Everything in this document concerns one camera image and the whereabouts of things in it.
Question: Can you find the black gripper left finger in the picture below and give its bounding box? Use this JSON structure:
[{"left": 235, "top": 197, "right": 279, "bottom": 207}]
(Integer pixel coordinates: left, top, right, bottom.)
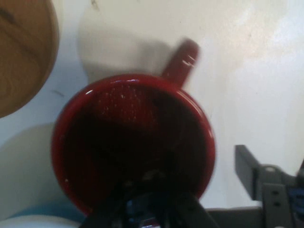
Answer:
[{"left": 82, "top": 170, "right": 217, "bottom": 228}]

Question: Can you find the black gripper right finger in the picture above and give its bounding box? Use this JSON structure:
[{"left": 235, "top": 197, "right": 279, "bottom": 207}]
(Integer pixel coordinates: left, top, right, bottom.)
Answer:
[{"left": 235, "top": 144, "right": 304, "bottom": 228}]

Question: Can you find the red ceramic mug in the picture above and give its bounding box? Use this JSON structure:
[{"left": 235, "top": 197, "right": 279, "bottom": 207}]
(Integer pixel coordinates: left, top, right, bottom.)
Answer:
[{"left": 51, "top": 39, "right": 217, "bottom": 224}]

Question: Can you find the white bowl with blue outside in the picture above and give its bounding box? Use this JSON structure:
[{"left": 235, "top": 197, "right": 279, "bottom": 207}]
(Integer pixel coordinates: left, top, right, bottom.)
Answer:
[{"left": 0, "top": 201, "right": 85, "bottom": 228}]

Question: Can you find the brown wooden mug tree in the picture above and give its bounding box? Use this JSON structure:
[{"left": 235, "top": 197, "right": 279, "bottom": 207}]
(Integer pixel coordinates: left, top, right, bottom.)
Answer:
[{"left": 0, "top": 0, "right": 59, "bottom": 119}]

